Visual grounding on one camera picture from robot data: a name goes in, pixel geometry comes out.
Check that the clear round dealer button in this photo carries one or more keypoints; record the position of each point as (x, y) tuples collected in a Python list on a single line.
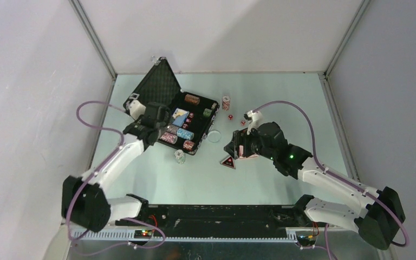
[(214, 136)]

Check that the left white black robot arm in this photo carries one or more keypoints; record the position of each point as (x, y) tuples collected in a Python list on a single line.
[(84, 200)]

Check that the green chip stack in case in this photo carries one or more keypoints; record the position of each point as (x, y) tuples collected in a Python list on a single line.
[(207, 112)]

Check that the red dice in case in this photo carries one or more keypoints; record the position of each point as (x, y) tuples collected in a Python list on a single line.
[(188, 120)]

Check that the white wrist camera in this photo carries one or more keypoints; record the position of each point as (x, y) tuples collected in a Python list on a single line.
[(136, 109), (254, 119)]

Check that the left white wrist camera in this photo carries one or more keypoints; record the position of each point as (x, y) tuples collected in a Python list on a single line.
[(136, 109)]

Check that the red chip stack in case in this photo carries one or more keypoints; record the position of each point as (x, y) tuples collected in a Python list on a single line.
[(188, 145)]

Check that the light blue chip stack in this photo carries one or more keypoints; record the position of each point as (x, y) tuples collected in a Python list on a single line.
[(184, 134)]

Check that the purple chip stack in case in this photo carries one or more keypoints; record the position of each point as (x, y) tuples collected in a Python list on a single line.
[(173, 129)]

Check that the red white chip stack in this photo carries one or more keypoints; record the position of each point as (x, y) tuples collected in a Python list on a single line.
[(226, 102)]

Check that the brown chip stack in case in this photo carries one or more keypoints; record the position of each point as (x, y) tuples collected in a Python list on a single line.
[(194, 100)]

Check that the green white chip stack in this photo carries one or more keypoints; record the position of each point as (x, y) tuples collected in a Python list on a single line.
[(180, 156)]

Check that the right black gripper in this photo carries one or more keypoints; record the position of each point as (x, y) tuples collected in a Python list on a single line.
[(240, 137)]

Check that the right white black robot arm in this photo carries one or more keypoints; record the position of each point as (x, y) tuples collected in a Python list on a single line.
[(375, 215)]

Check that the red playing card deck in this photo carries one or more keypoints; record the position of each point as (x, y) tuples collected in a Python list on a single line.
[(242, 153)]

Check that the black aluminium poker case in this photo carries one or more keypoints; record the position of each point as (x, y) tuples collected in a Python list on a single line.
[(161, 85)]

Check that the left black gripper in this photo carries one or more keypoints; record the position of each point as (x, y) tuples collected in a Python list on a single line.
[(166, 121)]

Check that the blue playing card deck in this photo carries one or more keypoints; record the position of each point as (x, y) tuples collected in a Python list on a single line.
[(179, 117)]

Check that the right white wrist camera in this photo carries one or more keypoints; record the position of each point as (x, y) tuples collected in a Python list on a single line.
[(254, 119)]

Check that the black triangular all-in button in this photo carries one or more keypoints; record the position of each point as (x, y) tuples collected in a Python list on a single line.
[(229, 162)]

